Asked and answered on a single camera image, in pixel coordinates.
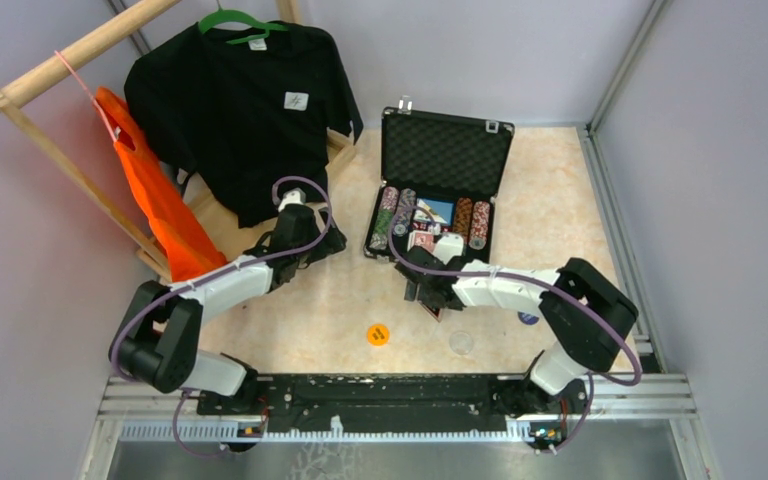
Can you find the black aluminium poker case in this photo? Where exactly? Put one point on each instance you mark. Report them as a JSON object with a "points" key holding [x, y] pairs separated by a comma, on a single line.
{"points": [[440, 157]]}

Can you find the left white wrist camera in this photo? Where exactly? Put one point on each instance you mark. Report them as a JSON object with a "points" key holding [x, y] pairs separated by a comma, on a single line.
{"points": [[293, 197]]}

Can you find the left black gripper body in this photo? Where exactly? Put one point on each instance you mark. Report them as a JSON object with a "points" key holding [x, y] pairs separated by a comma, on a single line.
{"points": [[326, 240]]}

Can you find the red black triangle marker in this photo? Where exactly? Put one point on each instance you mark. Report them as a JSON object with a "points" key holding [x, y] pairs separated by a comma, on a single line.
{"points": [[434, 312]]}

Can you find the purple blue chip stack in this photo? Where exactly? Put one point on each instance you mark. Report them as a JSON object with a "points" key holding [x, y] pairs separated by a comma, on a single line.
{"points": [[404, 210]]}

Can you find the blue playing card box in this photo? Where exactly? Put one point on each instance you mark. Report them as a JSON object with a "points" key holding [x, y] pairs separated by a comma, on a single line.
{"points": [[439, 211]]}

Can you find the wooden clothes rack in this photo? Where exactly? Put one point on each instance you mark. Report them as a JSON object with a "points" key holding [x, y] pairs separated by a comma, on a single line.
{"points": [[63, 195]]}

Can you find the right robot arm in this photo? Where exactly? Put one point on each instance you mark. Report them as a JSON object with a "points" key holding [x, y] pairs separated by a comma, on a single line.
{"points": [[588, 315]]}

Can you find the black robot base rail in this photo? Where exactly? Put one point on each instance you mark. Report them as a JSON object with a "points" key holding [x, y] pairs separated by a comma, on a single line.
{"points": [[447, 403]]}

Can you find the orange round dealer button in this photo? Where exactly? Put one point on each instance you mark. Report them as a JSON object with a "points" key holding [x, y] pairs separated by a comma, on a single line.
{"points": [[378, 335]]}

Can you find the dark blue round button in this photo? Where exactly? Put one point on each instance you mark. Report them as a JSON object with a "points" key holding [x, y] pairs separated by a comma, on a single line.
{"points": [[528, 318]]}

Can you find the red playing card deck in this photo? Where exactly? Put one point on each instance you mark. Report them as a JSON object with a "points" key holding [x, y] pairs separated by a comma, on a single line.
{"points": [[422, 239]]}

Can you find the black t-shirt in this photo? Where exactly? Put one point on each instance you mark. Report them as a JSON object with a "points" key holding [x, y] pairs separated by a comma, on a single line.
{"points": [[244, 110]]}

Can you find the green clothes hanger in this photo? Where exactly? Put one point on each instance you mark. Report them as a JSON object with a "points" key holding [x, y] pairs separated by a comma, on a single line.
{"points": [[222, 16]]}

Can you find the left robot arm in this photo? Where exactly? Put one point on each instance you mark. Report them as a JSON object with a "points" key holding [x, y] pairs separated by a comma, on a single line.
{"points": [[157, 342]]}

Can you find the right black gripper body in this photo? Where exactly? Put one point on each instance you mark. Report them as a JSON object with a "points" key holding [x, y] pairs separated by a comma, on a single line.
{"points": [[425, 285]]}

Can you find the orange black chip stack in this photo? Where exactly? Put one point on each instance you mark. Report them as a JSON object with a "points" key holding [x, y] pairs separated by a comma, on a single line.
{"points": [[462, 217]]}

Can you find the clear round button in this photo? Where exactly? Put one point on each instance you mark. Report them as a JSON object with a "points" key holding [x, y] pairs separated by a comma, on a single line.
{"points": [[461, 343]]}

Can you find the green grey chip stack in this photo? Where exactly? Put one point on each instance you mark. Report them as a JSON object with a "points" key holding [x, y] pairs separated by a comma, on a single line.
{"points": [[385, 213]]}

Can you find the red white chip stack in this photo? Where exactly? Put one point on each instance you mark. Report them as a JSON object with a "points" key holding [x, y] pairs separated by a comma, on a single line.
{"points": [[479, 225]]}

